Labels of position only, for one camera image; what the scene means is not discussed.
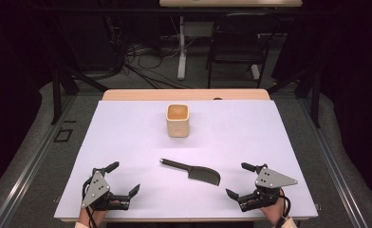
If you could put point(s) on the white sleeve cuff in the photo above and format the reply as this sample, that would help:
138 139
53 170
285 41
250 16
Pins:
288 223
79 225

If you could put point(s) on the black folding chair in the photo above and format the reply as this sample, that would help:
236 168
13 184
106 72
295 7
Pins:
238 47

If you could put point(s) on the person's left hand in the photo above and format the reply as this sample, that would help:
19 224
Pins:
90 217

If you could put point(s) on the black metal frame stand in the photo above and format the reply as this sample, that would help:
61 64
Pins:
315 95
57 95

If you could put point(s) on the white-legged desk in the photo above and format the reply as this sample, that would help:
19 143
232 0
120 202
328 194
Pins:
182 47

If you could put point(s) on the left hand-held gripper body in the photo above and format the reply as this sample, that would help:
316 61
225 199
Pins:
96 189

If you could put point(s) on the wooden table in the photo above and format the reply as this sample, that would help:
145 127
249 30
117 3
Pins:
174 94

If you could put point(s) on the person's right hand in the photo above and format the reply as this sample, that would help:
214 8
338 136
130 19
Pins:
274 213

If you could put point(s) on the cream square cup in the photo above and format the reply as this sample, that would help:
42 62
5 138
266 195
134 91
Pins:
177 123

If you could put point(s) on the black knife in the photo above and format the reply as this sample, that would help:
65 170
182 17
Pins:
203 174

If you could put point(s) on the aluminium floor rail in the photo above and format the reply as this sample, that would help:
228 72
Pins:
332 164
32 164

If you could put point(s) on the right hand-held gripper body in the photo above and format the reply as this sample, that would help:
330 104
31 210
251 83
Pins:
269 180

